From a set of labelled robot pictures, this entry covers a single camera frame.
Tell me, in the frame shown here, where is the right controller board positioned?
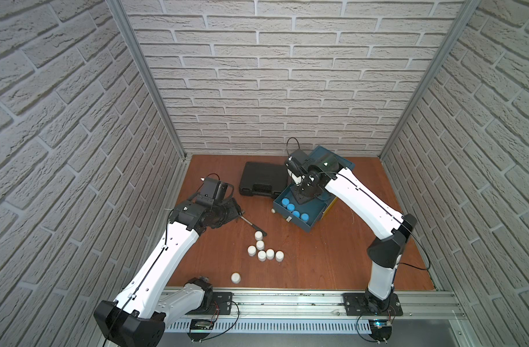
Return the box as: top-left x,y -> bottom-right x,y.
369,320 -> 392,343

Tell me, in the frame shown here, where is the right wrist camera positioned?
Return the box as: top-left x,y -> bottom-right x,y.
285,149 -> 309,184

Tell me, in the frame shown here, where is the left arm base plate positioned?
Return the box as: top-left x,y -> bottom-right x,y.
199,291 -> 233,316

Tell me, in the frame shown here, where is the teal drawer cabinet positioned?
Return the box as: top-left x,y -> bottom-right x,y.
309,146 -> 355,172

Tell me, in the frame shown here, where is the controller board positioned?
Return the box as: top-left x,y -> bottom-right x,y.
369,320 -> 392,343
188,319 -> 214,342

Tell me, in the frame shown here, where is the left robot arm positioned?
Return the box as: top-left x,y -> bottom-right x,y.
93,198 -> 241,346

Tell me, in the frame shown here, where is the small claw hammer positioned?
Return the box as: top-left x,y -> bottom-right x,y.
239,214 -> 268,237

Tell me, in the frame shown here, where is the left controller board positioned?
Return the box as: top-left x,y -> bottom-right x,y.
188,319 -> 214,342

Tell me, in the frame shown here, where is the aluminium front rail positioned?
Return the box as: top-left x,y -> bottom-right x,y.
159,288 -> 467,322

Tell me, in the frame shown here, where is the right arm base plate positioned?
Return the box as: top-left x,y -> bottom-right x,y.
342,292 -> 403,317

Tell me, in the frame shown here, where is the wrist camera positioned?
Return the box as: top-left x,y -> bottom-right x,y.
195,177 -> 234,207
285,149 -> 309,184

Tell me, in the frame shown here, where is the teal drawer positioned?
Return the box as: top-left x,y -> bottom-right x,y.
272,184 -> 337,232

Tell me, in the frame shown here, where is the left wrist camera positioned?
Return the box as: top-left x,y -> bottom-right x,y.
195,177 -> 234,207

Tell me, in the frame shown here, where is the black plastic tool case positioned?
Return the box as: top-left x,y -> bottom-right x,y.
238,162 -> 288,199

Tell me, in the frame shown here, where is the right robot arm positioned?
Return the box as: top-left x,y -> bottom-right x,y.
288,168 -> 417,312

